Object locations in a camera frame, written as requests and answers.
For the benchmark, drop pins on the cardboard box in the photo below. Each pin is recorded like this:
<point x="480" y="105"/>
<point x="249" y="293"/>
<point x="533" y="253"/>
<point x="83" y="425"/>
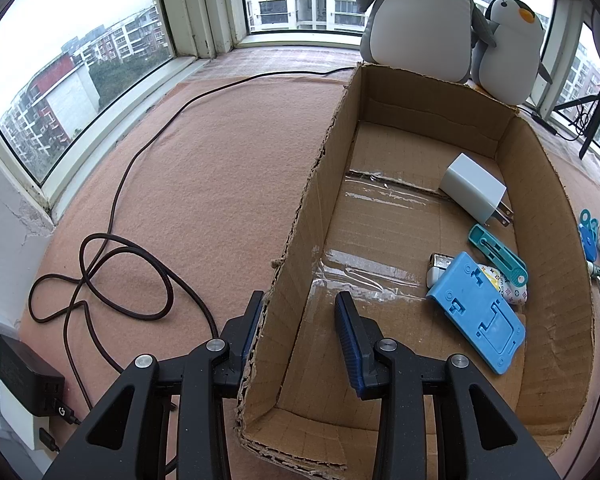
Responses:
<point x="380" y="220"/>

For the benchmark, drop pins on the small penguin plush toy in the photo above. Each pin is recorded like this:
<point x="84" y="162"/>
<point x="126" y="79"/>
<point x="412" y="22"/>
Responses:
<point x="510" y="60"/>

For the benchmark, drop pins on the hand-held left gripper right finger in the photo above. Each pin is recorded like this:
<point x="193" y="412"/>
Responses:
<point x="347" y="345"/>

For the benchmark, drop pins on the black power adapter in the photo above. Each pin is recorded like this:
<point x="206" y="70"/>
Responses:
<point x="25" y="375"/>

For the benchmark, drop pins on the blue plastic phone stand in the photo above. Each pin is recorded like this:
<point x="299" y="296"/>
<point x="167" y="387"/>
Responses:
<point x="475" y="310"/>

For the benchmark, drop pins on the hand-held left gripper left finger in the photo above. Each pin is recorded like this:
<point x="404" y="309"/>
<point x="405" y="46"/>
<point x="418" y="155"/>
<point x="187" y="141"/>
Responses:
<point x="254" y="320"/>

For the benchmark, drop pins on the large penguin plush toy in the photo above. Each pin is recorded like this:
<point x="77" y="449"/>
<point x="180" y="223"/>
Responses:
<point x="420" y="20"/>

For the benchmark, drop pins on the white window frame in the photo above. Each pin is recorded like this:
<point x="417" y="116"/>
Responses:
<point x="200" y="10"/>

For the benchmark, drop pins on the black tripod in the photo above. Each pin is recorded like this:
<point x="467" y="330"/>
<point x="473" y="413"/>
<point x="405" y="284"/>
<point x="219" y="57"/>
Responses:
<point x="596" y="115"/>

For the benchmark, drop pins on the teal utility knife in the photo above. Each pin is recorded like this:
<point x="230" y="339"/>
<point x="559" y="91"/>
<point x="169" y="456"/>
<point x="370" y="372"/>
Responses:
<point x="497" y="255"/>

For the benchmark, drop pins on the white charger plug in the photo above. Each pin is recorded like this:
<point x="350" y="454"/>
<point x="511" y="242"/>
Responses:
<point x="472" y="185"/>

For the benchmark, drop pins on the small patterned white pouch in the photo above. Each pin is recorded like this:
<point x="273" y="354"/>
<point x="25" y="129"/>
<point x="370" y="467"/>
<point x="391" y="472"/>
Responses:
<point x="512" y="294"/>

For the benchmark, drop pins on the white wall socket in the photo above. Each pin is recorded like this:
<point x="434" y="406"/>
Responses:
<point x="15" y="425"/>

